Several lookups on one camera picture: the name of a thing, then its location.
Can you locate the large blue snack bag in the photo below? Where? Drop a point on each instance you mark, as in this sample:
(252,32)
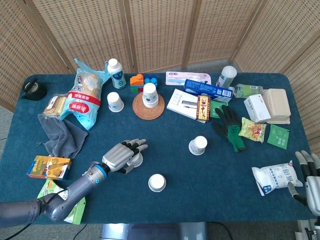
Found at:
(82,105)

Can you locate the yellow red medicine box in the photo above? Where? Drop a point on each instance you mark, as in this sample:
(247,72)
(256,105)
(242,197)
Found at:
(203,108)

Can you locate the black green work glove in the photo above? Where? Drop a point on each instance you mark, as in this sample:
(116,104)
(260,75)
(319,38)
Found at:
(233,135)

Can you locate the white paper cup blue flower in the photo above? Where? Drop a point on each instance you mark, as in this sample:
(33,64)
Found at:
(115,101)
(157,182)

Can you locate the clear bottle green label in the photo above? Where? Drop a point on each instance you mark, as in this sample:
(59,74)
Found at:
(247,90)

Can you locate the round woven rattan coaster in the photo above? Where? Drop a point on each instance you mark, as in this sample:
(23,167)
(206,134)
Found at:
(150,113)

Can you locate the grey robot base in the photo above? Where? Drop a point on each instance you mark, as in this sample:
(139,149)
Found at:
(152,232)

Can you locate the blue toothpaste box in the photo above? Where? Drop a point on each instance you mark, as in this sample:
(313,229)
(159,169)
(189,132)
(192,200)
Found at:
(207,90)

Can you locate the pink toothbrush package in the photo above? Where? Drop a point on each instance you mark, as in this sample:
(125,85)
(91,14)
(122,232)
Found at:
(180,77)

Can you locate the black tape roll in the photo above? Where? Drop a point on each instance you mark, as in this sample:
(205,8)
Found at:
(37,93)

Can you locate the plastic wrapped bread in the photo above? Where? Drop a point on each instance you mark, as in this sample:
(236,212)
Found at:
(56,106)

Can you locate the white milk drink bottle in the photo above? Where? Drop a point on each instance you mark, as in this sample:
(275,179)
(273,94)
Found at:
(117,75)

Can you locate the white metal frame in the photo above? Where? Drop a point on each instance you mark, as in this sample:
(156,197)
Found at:
(303,232)

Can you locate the yellow green snack packet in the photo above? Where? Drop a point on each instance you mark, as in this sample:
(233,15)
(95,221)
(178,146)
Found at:
(252,130)

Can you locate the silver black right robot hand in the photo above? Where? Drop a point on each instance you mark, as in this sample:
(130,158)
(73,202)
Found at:
(312,190)

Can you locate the dark green sachet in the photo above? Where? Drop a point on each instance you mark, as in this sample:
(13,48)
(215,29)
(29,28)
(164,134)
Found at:
(277,137)
(214,110)

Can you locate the white salt bag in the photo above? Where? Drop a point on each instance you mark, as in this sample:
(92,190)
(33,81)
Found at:
(275,177)

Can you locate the green toy block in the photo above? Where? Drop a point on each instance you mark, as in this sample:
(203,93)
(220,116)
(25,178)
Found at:
(134,88)

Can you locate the red toy block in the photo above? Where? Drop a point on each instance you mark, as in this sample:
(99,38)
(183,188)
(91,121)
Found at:
(140,89)

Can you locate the stack of white paper cups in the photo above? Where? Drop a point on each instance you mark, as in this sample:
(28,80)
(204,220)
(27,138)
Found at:
(150,95)

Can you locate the blue toy brick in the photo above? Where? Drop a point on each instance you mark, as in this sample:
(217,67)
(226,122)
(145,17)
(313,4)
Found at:
(150,80)

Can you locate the white paper cup dandelion print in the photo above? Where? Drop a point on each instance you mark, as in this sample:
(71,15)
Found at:
(137,161)

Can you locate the grey cloth towel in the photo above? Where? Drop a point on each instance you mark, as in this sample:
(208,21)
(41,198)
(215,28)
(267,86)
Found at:
(62,140)

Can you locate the orange toy house block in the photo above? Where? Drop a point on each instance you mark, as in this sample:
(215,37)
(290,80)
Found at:
(137,80)

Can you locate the green white wipes canister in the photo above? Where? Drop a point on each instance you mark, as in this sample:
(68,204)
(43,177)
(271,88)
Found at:
(226,77)

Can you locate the green white snack bag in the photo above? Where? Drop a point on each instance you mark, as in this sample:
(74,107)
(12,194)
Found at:
(47,187)

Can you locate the beige takeaway food container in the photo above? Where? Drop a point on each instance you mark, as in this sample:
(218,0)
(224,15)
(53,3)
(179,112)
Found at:
(277,102)

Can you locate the white cardboard box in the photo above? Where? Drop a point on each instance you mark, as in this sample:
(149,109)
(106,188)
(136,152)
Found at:
(257,107)

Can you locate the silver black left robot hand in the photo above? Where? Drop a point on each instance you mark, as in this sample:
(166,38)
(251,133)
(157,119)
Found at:
(120,156)

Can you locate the woven bamboo folding screen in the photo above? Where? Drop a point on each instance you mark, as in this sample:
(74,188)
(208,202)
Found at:
(160,32)

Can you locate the white paper cup green flower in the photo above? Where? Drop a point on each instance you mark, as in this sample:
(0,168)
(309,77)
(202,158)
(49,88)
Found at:
(198,146)

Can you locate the white flat pen box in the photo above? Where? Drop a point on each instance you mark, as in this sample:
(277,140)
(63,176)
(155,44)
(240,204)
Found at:
(182,102)

